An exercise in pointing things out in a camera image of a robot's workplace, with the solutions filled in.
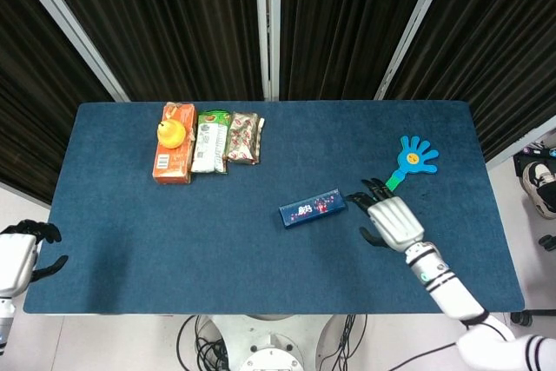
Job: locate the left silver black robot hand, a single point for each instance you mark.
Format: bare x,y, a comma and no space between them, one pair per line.
15,258

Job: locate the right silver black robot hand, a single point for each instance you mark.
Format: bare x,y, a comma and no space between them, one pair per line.
393,219

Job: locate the blue box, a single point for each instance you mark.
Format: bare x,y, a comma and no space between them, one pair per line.
310,210

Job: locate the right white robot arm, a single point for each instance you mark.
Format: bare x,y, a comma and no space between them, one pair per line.
452,297

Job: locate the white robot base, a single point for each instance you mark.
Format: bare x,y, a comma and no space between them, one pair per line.
271,340

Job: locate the orange juice carton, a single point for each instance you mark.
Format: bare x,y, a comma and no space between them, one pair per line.
171,167

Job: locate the blue hand clapper toy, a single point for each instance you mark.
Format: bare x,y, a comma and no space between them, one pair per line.
417,158

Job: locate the blue table mat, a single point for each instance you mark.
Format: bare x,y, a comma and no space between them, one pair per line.
130,236

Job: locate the black white sneaker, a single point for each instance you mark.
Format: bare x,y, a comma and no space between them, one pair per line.
540,188

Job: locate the black caster wheel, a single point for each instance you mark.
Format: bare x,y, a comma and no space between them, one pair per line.
521,317
548,243

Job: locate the black folding screen panel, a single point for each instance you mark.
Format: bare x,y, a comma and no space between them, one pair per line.
39,97
347,23
491,49
174,23

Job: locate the gold red snack packet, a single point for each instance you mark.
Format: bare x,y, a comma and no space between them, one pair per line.
244,138

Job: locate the green white snack packet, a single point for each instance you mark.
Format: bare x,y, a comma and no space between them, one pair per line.
209,145

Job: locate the yellow pear toy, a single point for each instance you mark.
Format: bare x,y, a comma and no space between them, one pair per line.
170,134

